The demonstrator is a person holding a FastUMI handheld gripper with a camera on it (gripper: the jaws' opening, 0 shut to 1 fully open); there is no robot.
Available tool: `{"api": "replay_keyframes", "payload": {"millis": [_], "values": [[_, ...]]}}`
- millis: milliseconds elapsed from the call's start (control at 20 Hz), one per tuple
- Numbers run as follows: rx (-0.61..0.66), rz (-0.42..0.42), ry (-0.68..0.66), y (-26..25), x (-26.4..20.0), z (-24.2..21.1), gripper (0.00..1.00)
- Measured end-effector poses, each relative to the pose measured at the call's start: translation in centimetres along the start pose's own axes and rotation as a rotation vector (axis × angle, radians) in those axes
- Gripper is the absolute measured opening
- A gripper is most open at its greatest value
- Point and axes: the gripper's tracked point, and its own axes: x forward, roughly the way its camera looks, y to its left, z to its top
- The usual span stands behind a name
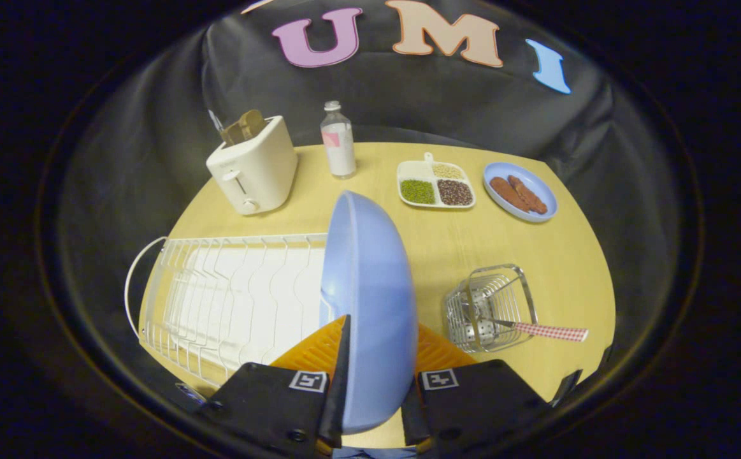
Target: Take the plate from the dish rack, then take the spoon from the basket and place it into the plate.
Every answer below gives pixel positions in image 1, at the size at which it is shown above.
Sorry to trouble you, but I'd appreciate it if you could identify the small blue plate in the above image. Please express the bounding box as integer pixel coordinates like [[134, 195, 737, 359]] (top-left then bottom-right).
[[483, 161, 558, 223]]

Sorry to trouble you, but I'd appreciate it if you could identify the cream toaster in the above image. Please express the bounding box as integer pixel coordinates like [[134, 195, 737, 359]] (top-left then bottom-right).
[[206, 115, 299, 215]]

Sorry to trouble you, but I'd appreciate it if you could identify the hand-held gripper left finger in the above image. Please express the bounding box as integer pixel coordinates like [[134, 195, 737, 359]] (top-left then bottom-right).
[[199, 314, 352, 458]]

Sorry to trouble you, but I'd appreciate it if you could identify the clear plastic bottle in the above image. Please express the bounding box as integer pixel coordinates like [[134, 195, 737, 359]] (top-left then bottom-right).
[[320, 100, 357, 180]]

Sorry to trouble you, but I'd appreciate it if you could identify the spoon with red checkered handle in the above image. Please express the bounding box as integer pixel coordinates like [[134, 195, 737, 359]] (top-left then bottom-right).
[[480, 317, 589, 343]]

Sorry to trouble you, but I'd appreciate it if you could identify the black backdrop cloth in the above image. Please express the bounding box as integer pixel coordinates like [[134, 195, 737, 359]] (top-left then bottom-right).
[[58, 0, 696, 409]]

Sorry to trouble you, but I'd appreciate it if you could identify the toast slice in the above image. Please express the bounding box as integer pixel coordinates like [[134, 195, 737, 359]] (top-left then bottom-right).
[[220, 110, 268, 146]]

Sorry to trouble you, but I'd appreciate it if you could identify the white wire dish rack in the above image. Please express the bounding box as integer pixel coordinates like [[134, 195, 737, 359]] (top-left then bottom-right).
[[124, 233, 333, 388]]

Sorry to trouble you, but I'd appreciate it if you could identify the white divided tray with beans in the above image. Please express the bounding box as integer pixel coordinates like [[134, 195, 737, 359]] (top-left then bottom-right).
[[397, 152, 477, 209]]

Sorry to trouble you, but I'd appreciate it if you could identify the brown sausage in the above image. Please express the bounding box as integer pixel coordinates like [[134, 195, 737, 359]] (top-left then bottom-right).
[[508, 175, 548, 215], [490, 177, 531, 213]]

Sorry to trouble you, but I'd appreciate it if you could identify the metal wire basket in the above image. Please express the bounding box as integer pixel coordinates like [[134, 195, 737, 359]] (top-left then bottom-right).
[[442, 264, 539, 354]]

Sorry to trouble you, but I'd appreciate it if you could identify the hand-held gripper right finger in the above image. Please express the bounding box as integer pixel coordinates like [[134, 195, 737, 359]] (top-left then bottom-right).
[[401, 323, 550, 447]]

